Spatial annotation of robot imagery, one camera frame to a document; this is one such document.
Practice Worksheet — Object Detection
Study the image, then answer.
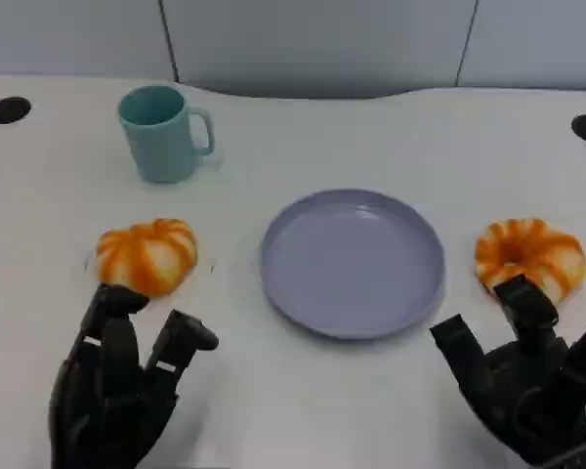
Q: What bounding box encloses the orange white toy bread ring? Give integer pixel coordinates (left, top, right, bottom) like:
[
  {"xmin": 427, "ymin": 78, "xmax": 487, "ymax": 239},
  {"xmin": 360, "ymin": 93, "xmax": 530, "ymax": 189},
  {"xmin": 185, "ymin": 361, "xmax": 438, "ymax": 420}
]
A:
[{"xmin": 474, "ymin": 217, "xmax": 586, "ymax": 310}]

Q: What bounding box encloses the orange white toy bread roll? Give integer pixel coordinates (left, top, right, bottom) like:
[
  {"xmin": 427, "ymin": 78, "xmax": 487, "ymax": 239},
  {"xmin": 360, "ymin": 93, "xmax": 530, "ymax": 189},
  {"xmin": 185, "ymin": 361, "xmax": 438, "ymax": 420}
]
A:
[{"xmin": 95, "ymin": 218, "xmax": 199, "ymax": 298}]

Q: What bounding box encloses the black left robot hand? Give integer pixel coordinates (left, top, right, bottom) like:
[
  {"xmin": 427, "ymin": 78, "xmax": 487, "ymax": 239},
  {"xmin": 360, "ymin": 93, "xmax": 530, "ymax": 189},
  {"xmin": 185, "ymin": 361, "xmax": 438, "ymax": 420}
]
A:
[{"xmin": 48, "ymin": 283, "xmax": 221, "ymax": 469}]

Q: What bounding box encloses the pale green mug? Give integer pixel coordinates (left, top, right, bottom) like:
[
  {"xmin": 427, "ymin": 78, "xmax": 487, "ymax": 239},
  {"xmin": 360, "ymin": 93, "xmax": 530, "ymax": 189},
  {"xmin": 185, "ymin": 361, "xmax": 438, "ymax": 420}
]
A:
[{"xmin": 117, "ymin": 85, "xmax": 216, "ymax": 185}]

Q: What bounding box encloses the lilac plate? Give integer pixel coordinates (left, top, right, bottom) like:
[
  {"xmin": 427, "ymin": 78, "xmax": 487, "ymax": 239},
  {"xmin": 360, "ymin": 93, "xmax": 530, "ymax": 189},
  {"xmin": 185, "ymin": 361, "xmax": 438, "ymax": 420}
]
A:
[{"xmin": 260, "ymin": 188, "xmax": 446, "ymax": 342}]

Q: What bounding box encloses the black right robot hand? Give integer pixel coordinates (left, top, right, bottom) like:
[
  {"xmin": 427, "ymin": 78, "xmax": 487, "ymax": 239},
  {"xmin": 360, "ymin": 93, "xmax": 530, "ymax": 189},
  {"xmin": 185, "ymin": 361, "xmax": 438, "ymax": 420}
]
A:
[{"xmin": 429, "ymin": 274, "xmax": 586, "ymax": 466}]

